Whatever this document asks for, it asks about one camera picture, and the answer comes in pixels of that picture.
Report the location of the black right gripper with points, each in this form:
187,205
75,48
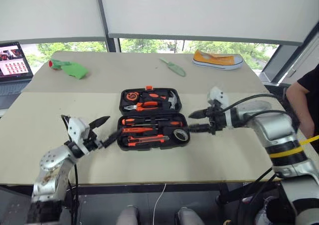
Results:
218,120

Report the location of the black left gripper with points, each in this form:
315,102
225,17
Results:
92,141

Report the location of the thin long shaft screwdriver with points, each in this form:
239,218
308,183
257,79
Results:
128,121

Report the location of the thick short shaft screwdriver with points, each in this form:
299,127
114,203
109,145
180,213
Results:
172,123

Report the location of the orange voltage tester pen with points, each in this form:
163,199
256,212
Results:
134,129

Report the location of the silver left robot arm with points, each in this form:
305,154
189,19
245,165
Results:
51,167

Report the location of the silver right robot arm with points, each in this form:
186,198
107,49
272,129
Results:
274,129

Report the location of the black tool case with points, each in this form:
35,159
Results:
152,147

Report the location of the orange black tape measure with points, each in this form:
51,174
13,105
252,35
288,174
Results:
132,96

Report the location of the green trowel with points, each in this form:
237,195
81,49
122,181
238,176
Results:
177,69

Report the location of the yellow canvas sneaker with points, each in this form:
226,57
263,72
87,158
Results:
211,60

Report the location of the green cloth bundle red end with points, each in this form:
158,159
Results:
74,70

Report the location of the grey rounded shape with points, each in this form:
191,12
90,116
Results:
128,216
190,216

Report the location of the person in black shirt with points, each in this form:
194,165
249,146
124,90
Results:
299,100

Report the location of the grey laptop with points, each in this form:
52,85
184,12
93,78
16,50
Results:
11,87

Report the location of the wide white roller blind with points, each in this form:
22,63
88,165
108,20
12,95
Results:
204,10

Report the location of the narrow white roller blind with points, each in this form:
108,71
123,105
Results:
49,10

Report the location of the black table frame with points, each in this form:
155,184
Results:
119,188

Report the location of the dark window frame post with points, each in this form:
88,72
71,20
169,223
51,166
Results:
112,45
279,63

